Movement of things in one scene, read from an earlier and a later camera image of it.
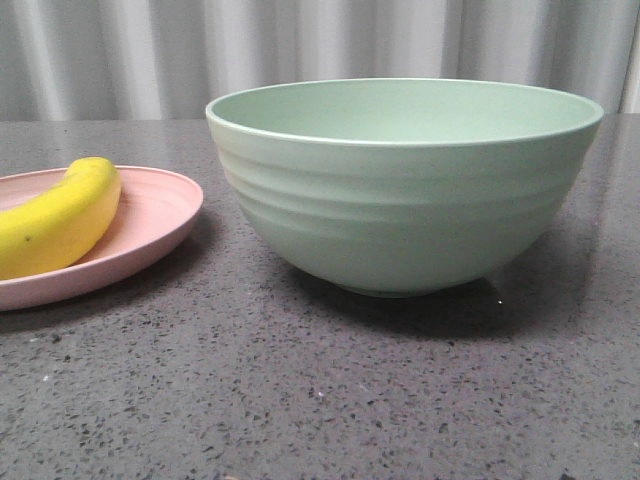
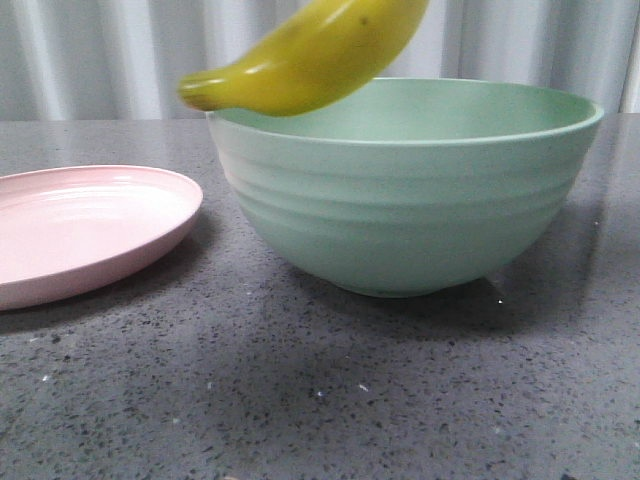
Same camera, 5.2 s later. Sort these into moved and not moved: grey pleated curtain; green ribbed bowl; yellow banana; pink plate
Moved: yellow banana
Not moved: grey pleated curtain; green ribbed bowl; pink plate
